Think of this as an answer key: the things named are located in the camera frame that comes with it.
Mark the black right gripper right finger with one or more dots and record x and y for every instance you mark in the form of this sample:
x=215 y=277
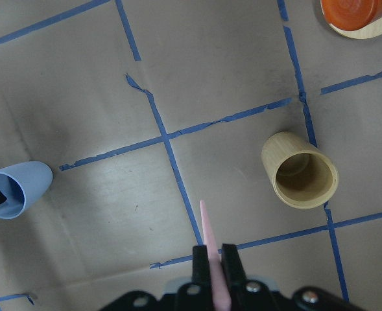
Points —
x=234 y=272

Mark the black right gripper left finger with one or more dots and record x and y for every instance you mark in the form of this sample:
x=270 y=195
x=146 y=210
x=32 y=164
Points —
x=201 y=268

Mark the pink chopstick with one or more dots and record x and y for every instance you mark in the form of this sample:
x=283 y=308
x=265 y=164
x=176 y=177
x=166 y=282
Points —
x=220 y=294

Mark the light blue plastic cup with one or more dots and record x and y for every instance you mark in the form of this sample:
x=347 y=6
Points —
x=23 y=184

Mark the bamboo chopstick holder cup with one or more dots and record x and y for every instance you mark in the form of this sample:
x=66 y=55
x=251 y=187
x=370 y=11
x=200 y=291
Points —
x=300 y=174

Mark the orange cup on stand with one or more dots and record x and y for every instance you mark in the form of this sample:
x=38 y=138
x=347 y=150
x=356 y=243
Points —
x=351 y=15

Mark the brown paper table cover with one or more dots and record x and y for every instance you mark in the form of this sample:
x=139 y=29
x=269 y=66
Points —
x=143 y=108

